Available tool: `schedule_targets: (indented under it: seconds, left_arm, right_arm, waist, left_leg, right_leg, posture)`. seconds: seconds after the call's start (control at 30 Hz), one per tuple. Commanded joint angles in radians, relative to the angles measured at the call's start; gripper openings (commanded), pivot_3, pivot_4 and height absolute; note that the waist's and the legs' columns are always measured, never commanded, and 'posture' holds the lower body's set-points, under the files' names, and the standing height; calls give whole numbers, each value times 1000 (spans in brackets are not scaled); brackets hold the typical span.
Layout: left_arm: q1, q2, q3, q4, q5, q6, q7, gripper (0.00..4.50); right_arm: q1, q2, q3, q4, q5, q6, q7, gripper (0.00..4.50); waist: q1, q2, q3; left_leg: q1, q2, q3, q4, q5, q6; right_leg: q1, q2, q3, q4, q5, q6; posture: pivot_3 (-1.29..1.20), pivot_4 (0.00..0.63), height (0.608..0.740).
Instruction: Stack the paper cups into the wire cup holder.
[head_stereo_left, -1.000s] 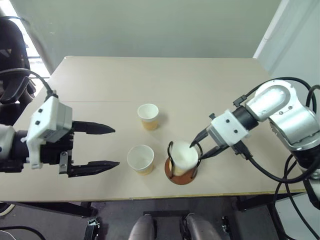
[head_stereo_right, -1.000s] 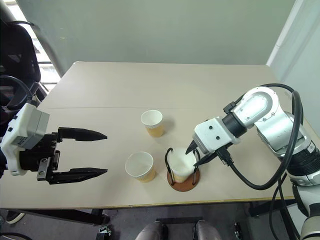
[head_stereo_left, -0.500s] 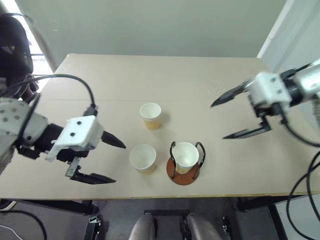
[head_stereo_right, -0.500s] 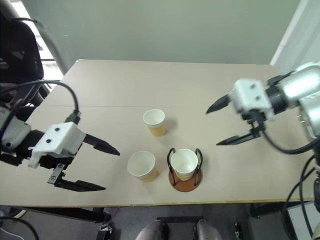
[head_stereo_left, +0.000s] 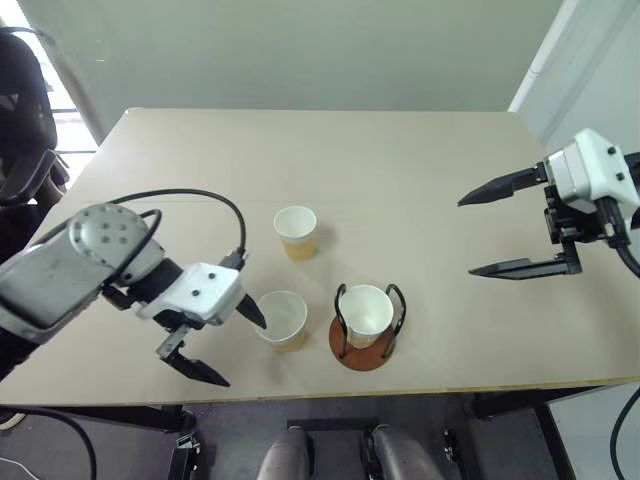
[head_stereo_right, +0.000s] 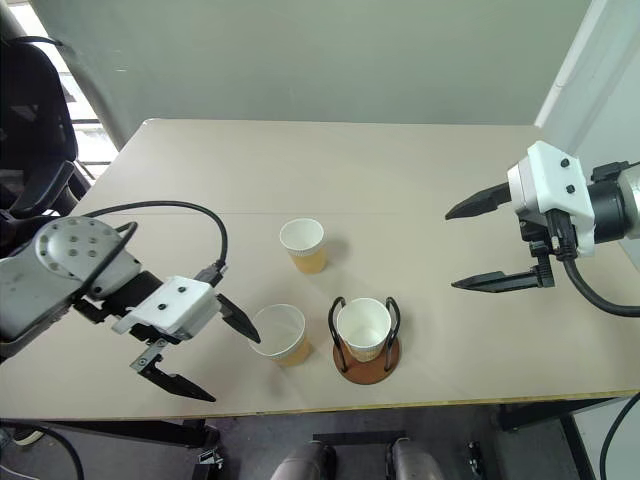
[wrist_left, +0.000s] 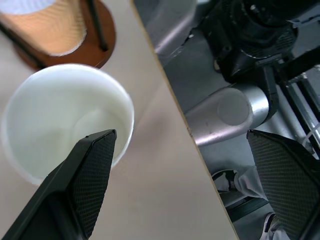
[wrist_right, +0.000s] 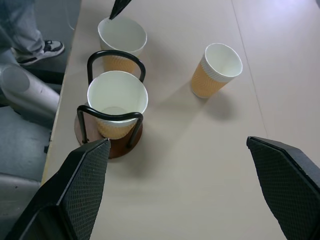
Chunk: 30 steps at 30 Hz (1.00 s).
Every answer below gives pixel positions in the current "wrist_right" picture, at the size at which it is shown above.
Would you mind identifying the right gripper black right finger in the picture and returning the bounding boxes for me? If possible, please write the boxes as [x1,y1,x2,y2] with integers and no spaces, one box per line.
[245,135,320,240]

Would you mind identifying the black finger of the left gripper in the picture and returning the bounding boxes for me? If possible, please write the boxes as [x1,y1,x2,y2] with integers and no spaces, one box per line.
[109,0,133,21]

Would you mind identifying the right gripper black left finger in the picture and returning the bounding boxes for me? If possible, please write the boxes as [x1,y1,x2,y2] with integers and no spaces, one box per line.
[4,138,111,240]

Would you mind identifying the orange white ribbed paper cup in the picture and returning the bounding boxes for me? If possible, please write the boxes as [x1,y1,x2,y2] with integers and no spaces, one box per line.
[190,42,244,99]
[97,17,148,75]
[86,70,149,140]

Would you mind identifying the black and white sneaker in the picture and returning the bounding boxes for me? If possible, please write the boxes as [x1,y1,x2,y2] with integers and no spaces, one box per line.
[15,39,66,67]

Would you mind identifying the person's leg in blue jeans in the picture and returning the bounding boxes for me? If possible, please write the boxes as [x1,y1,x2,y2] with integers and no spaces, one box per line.
[0,0,46,55]

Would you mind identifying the thin white cable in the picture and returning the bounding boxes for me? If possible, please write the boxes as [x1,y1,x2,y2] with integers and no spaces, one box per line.
[65,0,76,31]

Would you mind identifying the black wire cup holder, wooden base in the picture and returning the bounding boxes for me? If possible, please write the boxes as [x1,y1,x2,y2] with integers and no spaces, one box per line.
[74,49,147,160]

